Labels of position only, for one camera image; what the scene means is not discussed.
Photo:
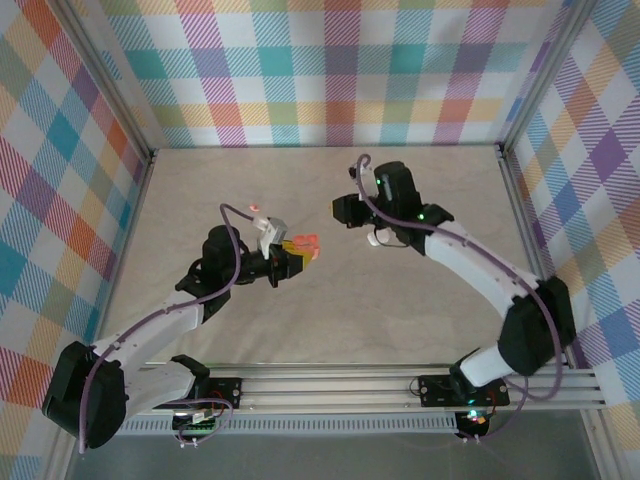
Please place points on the pink earbud charging case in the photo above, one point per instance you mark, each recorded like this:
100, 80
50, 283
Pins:
305, 241

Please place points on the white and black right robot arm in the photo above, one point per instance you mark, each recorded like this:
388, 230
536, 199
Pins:
475, 265

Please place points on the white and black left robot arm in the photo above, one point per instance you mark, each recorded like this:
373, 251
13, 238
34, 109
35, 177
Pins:
150, 330

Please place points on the small black controller board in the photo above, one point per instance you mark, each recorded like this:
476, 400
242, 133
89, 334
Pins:
200, 425
475, 422

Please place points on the aluminium left side rail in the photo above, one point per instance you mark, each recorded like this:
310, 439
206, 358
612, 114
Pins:
132, 220

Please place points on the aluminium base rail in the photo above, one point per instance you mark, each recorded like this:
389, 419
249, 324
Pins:
325, 392

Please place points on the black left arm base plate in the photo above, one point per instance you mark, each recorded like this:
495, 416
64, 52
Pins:
225, 392

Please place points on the aluminium right side rail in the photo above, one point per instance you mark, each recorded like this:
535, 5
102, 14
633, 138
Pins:
534, 250

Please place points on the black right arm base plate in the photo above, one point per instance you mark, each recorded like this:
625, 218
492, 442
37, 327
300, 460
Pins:
435, 390

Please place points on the aluminium right frame post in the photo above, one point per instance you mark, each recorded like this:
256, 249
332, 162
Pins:
545, 75

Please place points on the aluminium frame post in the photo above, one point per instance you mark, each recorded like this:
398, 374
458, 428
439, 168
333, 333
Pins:
107, 85
545, 75

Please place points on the aluminium left frame post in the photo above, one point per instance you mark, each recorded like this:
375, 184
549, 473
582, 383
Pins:
107, 85

